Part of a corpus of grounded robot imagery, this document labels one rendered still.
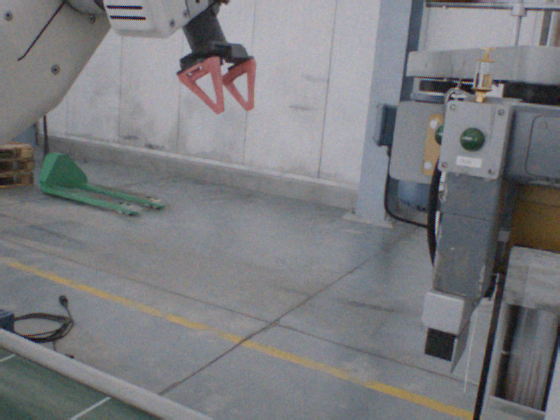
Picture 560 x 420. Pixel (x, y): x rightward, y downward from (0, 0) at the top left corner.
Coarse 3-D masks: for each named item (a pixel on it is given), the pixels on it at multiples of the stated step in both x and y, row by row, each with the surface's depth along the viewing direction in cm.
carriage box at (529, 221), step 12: (516, 204) 103; (528, 204) 102; (540, 204) 102; (516, 216) 104; (528, 216) 103; (540, 216) 102; (552, 216) 101; (516, 228) 104; (528, 228) 103; (540, 228) 102; (552, 228) 101; (516, 240) 104; (528, 240) 103; (540, 240) 102; (552, 240) 101; (504, 264) 106
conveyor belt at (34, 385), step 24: (0, 360) 186; (24, 360) 187; (0, 384) 172; (24, 384) 174; (48, 384) 175; (72, 384) 176; (0, 408) 161; (24, 408) 162; (48, 408) 163; (72, 408) 164; (96, 408) 165; (120, 408) 166
